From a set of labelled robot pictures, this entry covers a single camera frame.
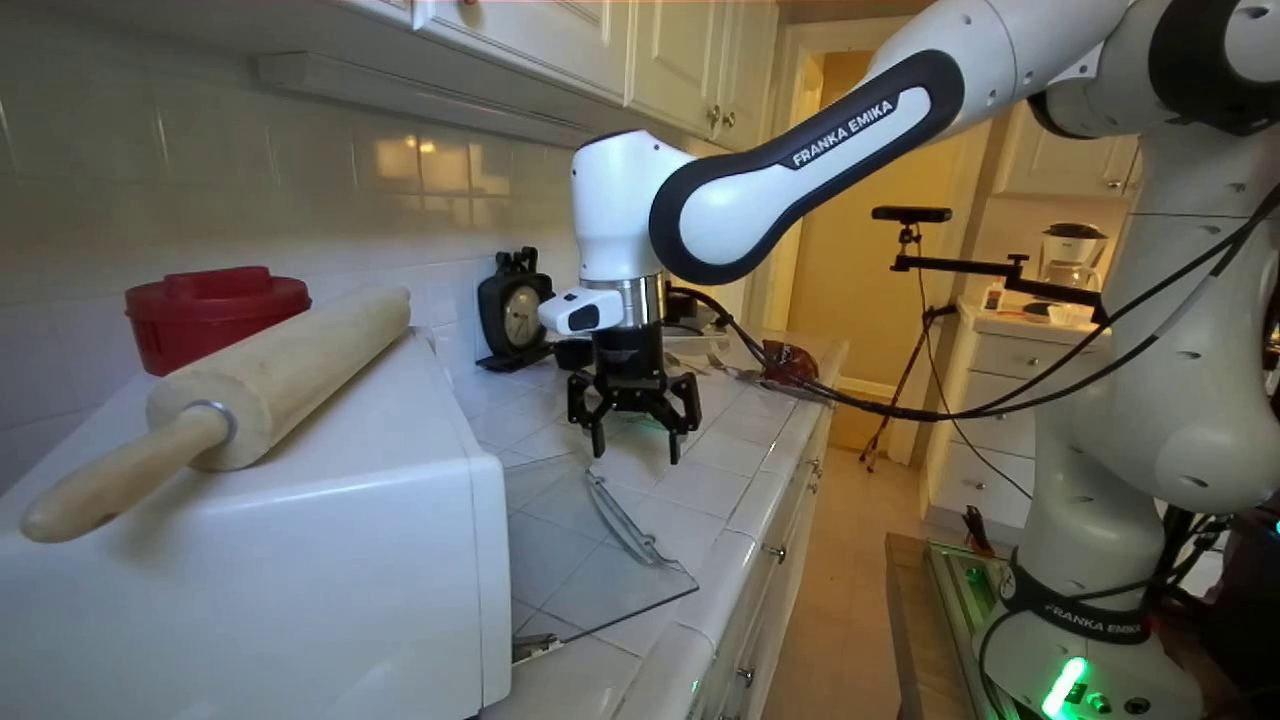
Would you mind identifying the wooden rolling pin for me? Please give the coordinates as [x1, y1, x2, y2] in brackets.
[15, 285, 415, 547]

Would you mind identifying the black stereo camera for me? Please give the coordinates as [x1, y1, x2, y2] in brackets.
[869, 198, 955, 226]

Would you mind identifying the white toaster oven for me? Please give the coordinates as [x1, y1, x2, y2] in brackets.
[0, 322, 516, 720]

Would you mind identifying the glass toaster oven door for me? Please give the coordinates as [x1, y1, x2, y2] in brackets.
[505, 446, 703, 661]

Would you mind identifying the red plastic container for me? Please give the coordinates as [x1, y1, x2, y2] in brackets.
[123, 263, 315, 378]

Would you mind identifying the blender with dark lid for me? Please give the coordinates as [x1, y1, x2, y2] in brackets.
[1038, 220, 1111, 293]

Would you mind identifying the white counter base cabinet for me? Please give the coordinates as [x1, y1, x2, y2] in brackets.
[683, 402, 836, 720]

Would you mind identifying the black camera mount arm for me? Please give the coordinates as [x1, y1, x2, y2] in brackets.
[856, 216, 1118, 473]

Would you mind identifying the black dial kitchen scale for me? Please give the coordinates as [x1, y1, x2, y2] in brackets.
[475, 248, 559, 377]

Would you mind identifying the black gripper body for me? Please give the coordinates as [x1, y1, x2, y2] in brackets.
[583, 322, 674, 398]

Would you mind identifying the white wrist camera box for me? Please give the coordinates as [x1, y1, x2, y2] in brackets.
[535, 286, 627, 340]

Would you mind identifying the white drawer cabinet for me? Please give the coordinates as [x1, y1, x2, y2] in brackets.
[930, 315, 1138, 530]

